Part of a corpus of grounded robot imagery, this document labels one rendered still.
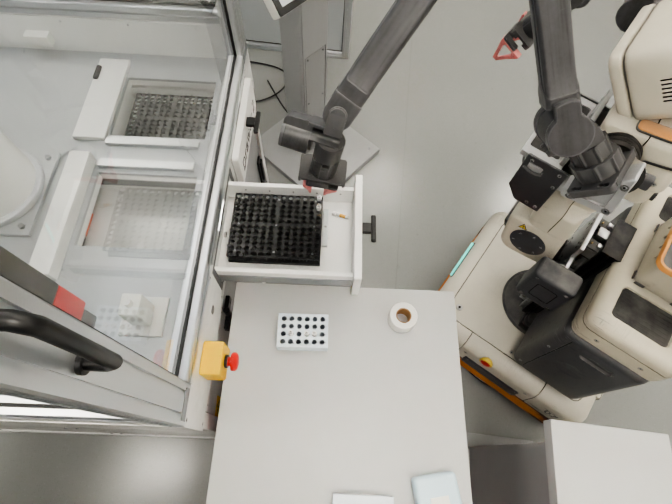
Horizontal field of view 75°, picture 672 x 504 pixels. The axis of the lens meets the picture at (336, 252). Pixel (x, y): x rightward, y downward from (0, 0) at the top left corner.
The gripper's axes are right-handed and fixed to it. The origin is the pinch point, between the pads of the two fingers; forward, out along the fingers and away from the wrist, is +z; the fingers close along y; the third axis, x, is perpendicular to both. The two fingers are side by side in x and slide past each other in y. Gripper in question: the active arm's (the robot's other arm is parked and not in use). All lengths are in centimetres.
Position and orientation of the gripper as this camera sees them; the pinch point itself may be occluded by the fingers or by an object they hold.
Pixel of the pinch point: (317, 190)
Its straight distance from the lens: 104.0
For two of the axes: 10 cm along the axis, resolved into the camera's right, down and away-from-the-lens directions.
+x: -0.9, 9.1, -3.9
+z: -1.7, 3.8, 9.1
